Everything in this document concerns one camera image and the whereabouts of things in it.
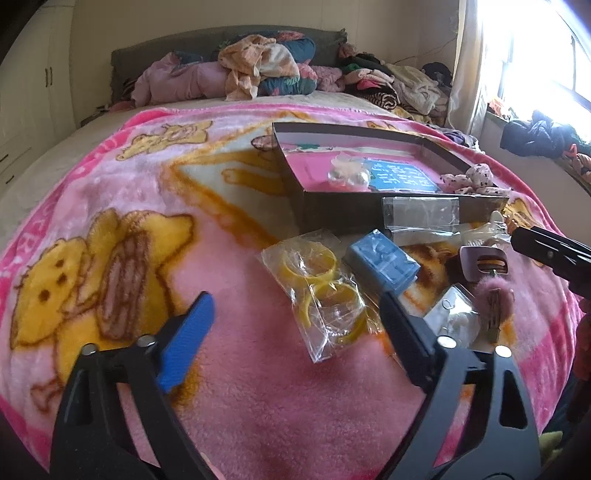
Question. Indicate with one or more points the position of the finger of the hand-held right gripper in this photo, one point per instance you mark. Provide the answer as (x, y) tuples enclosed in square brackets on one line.
[(549, 251)]

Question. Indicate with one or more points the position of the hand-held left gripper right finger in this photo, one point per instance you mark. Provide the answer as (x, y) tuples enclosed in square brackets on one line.
[(400, 330)]

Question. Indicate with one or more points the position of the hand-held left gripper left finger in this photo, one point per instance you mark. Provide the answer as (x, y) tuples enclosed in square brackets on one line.
[(189, 339)]

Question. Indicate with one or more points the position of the clear packet of earrings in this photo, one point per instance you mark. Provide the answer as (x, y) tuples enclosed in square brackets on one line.
[(455, 318)]

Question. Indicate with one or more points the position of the small blue box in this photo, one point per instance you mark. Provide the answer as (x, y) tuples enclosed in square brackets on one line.
[(383, 265)]

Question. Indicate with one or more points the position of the cream hair claw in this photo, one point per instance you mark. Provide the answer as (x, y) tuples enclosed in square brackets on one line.
[(485, 230)]

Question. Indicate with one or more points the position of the mauve hair claw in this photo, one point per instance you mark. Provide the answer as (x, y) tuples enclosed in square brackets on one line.
[(480, 265)]

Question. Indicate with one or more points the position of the pink fluffy hair clip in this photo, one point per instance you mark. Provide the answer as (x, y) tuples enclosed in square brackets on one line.
[(494, 300)]

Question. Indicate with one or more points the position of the bag of yellow bangles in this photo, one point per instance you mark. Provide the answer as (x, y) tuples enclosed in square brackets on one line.
[(314, 290)]

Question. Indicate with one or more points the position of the pink spotted scrunchie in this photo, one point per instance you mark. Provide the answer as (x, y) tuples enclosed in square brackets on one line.
[(468, 181)]

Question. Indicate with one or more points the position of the clear plastic bag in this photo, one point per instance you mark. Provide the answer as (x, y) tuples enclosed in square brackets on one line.
[(420, 217)]

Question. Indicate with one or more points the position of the brown cardboard box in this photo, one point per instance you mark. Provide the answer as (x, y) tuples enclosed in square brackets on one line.
[(341, 207)]

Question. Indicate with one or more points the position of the clear packet of beads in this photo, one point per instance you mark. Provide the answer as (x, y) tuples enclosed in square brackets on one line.
[(347, 175)]

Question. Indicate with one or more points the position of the pink bear print blanket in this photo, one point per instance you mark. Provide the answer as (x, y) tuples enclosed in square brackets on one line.
[(161, 258)]

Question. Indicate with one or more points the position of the dark jacket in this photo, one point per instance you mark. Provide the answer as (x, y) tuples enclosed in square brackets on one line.
[(535, 136)]

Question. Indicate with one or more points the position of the blue card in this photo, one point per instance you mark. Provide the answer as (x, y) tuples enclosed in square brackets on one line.
[(400, 177)]

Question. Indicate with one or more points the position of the cream curtain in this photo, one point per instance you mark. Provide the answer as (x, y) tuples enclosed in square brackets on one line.
[(471, 69)]

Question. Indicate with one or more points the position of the window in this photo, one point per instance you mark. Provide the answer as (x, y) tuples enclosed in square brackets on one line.
[(540, 50)]

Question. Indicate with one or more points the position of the pile of mixed clothes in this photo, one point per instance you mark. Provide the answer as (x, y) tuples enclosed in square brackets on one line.
[(397, 85)]

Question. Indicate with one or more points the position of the pink fluffy garment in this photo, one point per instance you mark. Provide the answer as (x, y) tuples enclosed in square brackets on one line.
[(323, 76)]

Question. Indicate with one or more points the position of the cream patterned cloth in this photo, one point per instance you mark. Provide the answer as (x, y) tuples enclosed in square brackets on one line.
[(249, 62)]

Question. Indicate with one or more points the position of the cream wardrobe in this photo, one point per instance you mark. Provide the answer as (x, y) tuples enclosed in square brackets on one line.
[(27, 92)]

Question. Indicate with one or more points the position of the teal floral quilt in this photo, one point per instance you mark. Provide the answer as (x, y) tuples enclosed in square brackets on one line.
[(295, 50)]

